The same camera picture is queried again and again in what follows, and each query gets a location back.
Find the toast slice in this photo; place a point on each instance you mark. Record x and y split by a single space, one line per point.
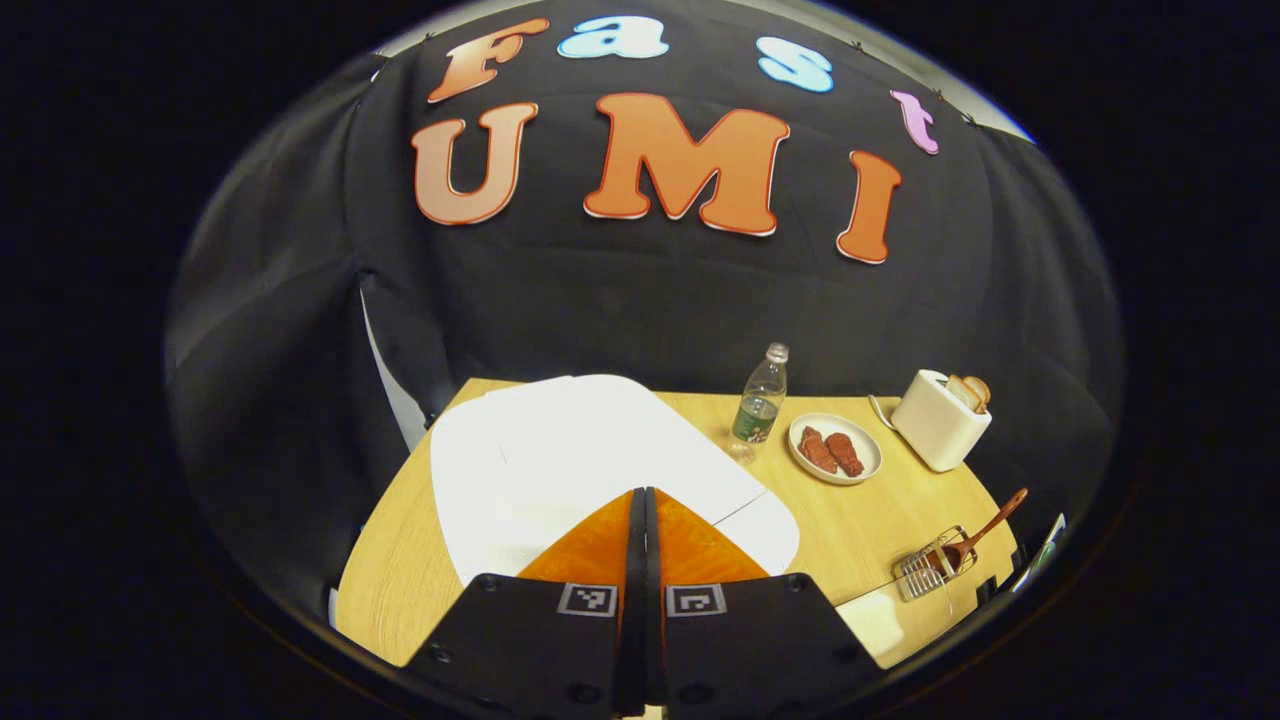
962 394
981 388

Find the red-brown meat piece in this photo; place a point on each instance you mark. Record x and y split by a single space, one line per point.
845 455
818 450

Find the white toaster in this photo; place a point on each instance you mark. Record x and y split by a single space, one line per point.
935 425

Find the brown wooden spoon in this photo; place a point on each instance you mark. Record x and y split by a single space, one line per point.
985 525

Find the white rice cooker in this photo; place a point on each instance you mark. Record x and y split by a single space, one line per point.
560 450

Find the white oval plate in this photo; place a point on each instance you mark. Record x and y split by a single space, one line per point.
870 450

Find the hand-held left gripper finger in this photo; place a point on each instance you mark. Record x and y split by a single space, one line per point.
652 620
633 620

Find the clear plastic water bottle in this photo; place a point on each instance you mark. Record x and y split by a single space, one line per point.
760 405

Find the black backdrop cloth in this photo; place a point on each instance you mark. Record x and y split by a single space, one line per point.
600 290

